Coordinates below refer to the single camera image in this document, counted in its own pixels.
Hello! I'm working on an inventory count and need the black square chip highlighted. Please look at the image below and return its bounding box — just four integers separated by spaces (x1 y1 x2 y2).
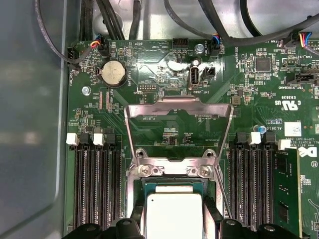
255 57 272 73

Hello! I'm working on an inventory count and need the black PC case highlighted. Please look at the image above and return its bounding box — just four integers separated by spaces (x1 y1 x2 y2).
0 0 319 239

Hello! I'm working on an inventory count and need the grey fan cable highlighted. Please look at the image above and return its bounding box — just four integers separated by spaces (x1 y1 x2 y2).
34 0 83 73

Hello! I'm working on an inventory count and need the green RAM stick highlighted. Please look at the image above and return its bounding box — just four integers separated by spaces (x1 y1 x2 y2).
273 146 301 239

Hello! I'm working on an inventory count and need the white barcode sticker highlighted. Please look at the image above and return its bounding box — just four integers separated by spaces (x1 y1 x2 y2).
284 121 302 137

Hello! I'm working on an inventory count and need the connector with coloured wires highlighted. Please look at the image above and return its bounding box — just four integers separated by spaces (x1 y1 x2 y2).
279 31 315 49
93 34 110 57
210 34 222 54

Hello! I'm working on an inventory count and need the round coin cell battery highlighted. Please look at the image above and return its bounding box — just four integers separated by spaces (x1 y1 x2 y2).
96 59 128 88

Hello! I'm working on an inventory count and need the silver CPU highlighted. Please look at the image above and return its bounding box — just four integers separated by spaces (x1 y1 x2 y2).
142 183 208 239

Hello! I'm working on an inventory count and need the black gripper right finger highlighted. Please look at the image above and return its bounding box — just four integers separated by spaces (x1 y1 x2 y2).
203 196 297 239

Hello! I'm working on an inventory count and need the green motherboard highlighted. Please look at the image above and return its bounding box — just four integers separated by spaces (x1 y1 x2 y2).
63 37 319 239

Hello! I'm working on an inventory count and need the CPU socket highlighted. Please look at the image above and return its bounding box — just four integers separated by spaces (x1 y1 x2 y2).
126 156 226 239

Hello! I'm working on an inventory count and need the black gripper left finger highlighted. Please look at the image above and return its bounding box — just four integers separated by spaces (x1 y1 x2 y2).
62 201 146 239

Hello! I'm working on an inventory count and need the metal socket cover frame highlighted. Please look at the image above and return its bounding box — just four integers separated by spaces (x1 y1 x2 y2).
124 96 235 167

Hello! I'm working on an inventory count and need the metal locking lever wire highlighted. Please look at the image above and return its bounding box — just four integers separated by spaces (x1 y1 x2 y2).
214 168 235 222

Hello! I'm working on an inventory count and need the silver internal USB port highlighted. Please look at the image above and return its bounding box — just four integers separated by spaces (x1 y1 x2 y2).
188 65 201 91

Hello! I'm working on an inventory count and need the thick black cable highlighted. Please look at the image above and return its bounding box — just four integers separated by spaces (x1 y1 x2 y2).
163 0 319 47

